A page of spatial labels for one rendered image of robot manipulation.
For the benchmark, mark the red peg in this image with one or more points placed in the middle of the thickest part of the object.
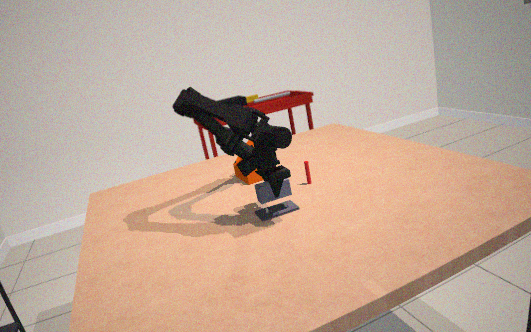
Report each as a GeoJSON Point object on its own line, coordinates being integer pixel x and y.
{"type": "Point", "coordinates": [307, 172]}

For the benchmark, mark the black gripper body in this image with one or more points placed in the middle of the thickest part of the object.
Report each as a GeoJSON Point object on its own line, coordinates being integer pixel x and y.
{"type": "Point", "coordinates": [269, 159]}

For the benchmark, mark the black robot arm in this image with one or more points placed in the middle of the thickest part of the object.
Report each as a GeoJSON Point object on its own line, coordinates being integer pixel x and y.
{"type": "Point", "coordinates": [241, 120]}

